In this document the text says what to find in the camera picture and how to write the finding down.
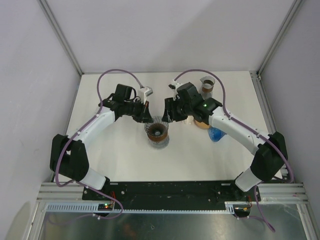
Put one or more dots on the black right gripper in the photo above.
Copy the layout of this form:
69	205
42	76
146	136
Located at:
170	106

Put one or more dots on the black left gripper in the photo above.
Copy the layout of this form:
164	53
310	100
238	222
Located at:
142	117

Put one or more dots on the coffee filter paper pack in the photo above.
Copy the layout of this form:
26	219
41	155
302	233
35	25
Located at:
189	120

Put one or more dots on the clear glass coffee server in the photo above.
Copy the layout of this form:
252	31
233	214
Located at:
159	144

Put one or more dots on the blue plastic dripper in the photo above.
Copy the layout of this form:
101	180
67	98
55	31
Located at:
215	134

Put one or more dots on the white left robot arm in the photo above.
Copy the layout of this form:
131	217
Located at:
69	153

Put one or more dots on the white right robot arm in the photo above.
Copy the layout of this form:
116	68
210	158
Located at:
268	149

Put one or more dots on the glass carafe with cork band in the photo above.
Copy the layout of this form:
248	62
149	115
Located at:
207	86

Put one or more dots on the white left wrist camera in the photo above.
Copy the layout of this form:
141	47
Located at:
143	93

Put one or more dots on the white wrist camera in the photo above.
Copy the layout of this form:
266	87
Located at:
174	85
143	93

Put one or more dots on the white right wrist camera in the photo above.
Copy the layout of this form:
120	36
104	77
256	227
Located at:
174	85

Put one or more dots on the aluminium right table rail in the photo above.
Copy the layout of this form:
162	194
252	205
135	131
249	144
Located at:
263	101

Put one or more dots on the grey slotted cable duct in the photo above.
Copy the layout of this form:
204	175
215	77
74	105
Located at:
96	207

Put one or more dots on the aluminium front frame rail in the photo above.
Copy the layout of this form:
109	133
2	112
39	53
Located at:
273	193

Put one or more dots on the aluminium corner post left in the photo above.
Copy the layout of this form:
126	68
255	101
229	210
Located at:
48	13

